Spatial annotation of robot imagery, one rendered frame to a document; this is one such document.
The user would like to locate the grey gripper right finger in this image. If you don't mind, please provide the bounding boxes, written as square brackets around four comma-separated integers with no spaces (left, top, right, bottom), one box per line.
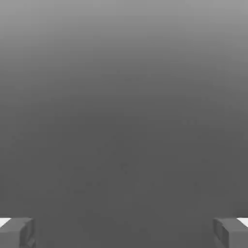
[212,217,248,248]

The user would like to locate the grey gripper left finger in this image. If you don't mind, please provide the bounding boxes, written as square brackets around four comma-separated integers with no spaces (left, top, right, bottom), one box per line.
[0,217,37,248]

